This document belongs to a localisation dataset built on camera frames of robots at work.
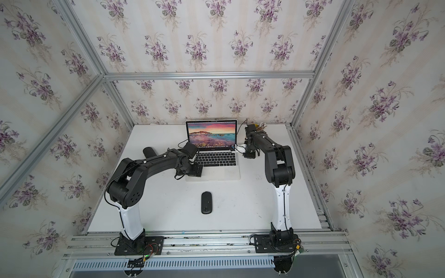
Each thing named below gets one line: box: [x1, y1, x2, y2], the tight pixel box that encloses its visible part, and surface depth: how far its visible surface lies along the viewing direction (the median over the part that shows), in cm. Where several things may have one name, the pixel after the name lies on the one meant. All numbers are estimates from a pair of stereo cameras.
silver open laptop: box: [185, 119, 242, 182], surface depth 101 cm
